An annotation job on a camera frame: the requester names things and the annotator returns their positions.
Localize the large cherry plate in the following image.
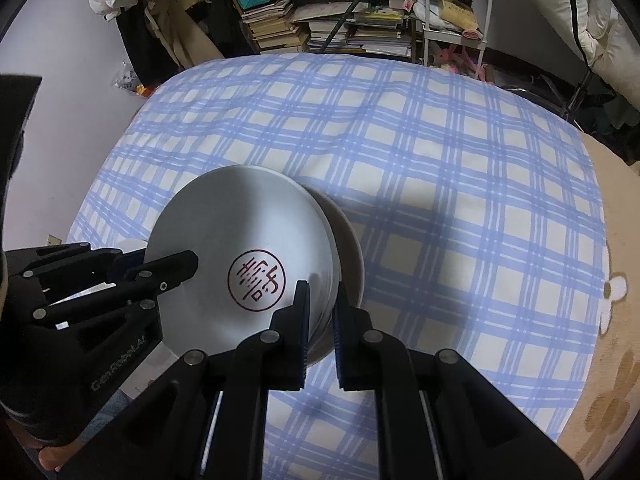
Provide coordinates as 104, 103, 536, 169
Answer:
305, 185, 364, 366

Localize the white recliner chair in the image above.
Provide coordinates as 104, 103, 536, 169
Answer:
534, 0, 639, 107

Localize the stack of books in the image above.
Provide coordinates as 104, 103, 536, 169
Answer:
241, 0, 309, 54

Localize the white utility cart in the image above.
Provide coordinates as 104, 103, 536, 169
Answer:
420, 0, 494, 79

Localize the left hand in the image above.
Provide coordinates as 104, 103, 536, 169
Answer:
6, 420, 85, 471

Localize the beige floral blanket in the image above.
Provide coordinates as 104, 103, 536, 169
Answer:
558, 134, 639, 479

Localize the blue plaid tablecloth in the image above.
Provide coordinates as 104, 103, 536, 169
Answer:
67, 52, 614, 480

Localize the green pole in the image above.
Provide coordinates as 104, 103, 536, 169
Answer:
318, 0, 362, 54

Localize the small bowl red emblem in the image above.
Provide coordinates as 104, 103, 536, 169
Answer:
145, 165, 341, 356

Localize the yellow wooden shelf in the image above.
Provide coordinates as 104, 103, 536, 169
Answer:
230, 0, 416, 61

